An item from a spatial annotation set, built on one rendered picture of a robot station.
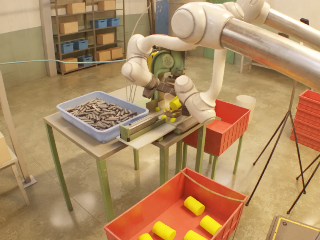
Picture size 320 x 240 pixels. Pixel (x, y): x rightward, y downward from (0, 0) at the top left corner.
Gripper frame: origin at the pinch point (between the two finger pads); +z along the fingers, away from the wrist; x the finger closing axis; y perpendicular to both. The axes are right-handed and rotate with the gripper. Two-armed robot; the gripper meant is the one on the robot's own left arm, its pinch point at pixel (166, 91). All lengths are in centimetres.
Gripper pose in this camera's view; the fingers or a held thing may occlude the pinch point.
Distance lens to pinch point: 155.9
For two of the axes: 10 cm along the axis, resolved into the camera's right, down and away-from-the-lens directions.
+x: -7.5, -3.0, 5.9
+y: 3.7, -9.3, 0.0
